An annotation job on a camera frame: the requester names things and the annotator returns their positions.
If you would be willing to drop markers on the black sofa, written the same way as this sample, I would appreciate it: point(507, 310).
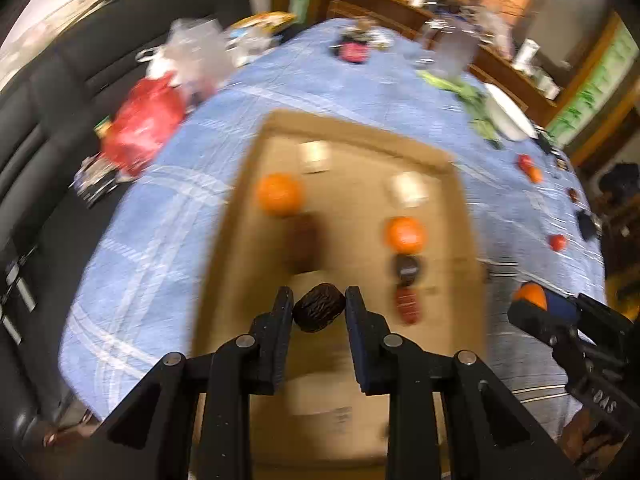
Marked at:
point(45, 110)

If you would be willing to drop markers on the small orange fruit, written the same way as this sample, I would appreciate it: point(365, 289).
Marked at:
point(534, 175)

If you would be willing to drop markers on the white bowl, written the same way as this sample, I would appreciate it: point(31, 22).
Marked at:
point(507, 112)

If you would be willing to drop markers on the dark jar with red label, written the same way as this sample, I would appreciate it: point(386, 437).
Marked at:
point(354, 50)

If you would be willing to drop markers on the black shiny packets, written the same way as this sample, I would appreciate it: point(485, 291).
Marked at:
point(95, 180)

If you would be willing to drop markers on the reddish brown fruit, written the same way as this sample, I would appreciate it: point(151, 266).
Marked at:
point(407, 305)

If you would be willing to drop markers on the black adapter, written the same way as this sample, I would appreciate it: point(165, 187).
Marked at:
point(545, 142)

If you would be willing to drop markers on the white cylindrical bottle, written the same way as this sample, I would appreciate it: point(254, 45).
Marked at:
point(525, 55)

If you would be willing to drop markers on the red tomato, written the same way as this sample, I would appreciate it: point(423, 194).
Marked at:
point(525, 161)

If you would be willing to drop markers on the blue plaid tablecloth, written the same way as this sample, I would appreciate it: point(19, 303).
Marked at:
point(165, 210)

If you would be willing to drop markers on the colourful printed packet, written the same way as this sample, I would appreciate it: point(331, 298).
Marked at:
point(262, 21)

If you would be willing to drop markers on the white tins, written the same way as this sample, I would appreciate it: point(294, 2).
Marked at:
point(547, 85)

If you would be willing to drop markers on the clear glass pitcher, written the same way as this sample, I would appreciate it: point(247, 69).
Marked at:
point(450, 50)

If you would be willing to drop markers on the red plastic bag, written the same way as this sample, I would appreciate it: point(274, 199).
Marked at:
point(142, 125)

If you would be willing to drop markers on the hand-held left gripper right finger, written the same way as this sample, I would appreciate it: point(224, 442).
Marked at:
point(356, 345)

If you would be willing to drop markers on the clear plastic bag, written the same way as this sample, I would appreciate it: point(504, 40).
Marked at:
point(195, 57)

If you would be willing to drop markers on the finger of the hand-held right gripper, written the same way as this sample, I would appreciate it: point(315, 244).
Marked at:
point(537, 317)
point(562, 307)

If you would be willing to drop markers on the green leaf print panel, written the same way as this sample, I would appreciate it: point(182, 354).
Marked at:
point(590, 95)

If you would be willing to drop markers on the dark bag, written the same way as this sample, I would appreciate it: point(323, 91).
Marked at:
point(615, 185)

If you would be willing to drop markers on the dark wrinkled round fruit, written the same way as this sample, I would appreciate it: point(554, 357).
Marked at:
point(320, 307)

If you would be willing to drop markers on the orange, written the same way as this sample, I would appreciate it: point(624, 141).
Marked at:
point(405, 234)
point(280, 194)
point(532, 294)

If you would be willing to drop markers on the green leafy vegetable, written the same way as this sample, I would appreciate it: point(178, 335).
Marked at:
point(467, 97)

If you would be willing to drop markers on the small red fruit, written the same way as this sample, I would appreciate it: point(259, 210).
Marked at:
point(557, 242)

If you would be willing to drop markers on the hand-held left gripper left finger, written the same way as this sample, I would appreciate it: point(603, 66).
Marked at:
point(287, 340)

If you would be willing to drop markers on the small dark fruit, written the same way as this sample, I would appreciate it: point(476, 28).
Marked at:
point(572, 194)

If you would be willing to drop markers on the cardboard box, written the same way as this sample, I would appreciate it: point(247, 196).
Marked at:
point(345, 180)

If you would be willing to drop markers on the small black box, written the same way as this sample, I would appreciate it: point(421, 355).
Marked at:
point(587, 225)

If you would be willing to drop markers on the beige cube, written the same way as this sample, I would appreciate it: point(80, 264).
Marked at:
point(315, 156)
point(407, 189)

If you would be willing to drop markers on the wooden cabinet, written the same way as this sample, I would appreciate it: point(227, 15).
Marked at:
point(380, 10)

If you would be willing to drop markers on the translucent plastic bag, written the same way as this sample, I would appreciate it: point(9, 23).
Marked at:
point(495, 27)

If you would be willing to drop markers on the white saucer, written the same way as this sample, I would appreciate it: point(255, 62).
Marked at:
point(381, 42)

